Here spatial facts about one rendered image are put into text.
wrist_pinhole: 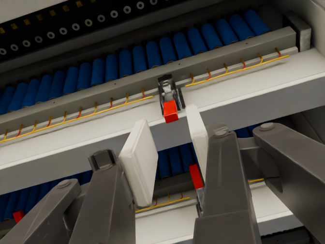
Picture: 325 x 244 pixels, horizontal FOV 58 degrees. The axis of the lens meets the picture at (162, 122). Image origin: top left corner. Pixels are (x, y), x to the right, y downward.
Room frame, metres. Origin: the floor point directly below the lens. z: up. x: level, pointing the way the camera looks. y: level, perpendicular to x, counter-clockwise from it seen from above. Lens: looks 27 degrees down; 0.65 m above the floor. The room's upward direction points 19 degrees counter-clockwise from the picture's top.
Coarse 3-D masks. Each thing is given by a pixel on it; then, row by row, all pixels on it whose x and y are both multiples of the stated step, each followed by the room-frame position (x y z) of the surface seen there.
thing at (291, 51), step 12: (288, 48) 0.32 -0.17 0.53; (252, 60) 0.33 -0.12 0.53; (264, 60) 0.32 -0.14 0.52; (216, 72) 0.33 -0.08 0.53; (228, 72) 0.33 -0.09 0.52; (180, 84) 0.33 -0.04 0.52; (132, 96) 0.34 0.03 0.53; (60, 120) 0.35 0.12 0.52; (12, 132) 0.36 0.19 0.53; (24, 132) 0.36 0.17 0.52
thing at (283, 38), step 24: (216, 48) 0.34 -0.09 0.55; (240, 48) 0.33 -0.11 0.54; (264, 48) 0.32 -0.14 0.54; (144, 72) 0.35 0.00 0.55; (168, 72) 0.34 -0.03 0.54; (192, 72) 0.34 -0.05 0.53; (72, 96) 0.36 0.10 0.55; (96, 96) 0.35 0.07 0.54; (120, 96) 0.35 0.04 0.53; (144, 96) 0.33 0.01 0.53; (0, 120) 0.37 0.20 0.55; (24, 120) 0.36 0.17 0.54; (48, 120) 0.36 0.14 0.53; (72, 120) 0.34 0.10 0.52
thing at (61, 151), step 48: (192, 0) 0.45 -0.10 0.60; (288, 0) 0.38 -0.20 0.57; (48, 48) 0.48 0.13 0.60; (192, 96) 0.31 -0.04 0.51; (240, 96) 0.28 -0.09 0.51; (288, 96) 0.28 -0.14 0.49; (0, 144) 0.36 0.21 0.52; (48, 144) 0.32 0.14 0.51; (96, 144) 0.30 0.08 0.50; (0, 192) 0.33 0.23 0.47
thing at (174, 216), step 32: (160, 160) 0.42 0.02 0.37; (192, 160) 0.40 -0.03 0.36; (32, 192) 0.45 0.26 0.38; (160, 192) 0.36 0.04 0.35; (192, 192) 0.36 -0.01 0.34; (256, 192) 0.32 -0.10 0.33; (0, 224) 0.41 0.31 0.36; (64, 224) 0.39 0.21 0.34; (160, 224) 0.33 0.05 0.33; (192, 224) 0.31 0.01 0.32; (288, 224) 0.28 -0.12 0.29
